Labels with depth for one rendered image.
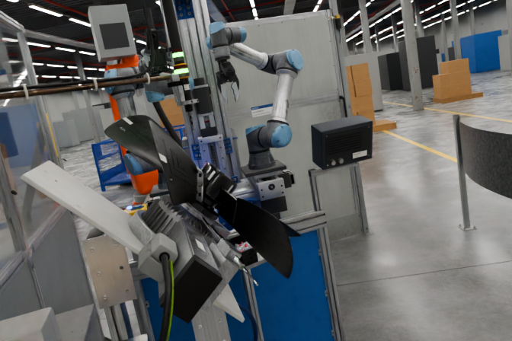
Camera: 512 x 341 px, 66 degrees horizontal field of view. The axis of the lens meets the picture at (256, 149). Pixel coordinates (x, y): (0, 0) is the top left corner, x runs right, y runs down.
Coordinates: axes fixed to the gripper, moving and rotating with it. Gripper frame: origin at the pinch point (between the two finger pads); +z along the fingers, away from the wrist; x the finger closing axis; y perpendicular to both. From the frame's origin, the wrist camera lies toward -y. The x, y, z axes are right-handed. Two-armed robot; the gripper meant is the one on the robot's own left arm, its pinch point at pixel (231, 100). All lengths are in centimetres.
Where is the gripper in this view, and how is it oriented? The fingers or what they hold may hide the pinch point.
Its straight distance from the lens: 182.5
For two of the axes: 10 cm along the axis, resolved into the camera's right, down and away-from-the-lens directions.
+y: -2.7, -1.0, 9.6
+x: -9.5, 2.1, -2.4
